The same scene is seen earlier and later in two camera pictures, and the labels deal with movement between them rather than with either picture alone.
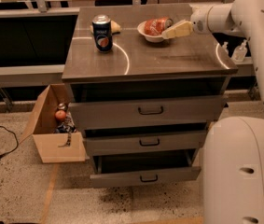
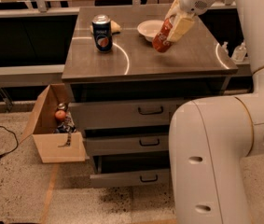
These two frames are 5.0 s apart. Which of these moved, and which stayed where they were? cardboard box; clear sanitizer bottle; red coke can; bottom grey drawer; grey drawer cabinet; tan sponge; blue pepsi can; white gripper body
Moved: white gripper body; red coke can
Stayed: tan sponge; grey drawer cabinet; blue pepsi can; cardboard box; clear sanitizer bottle; bottom grey drawer
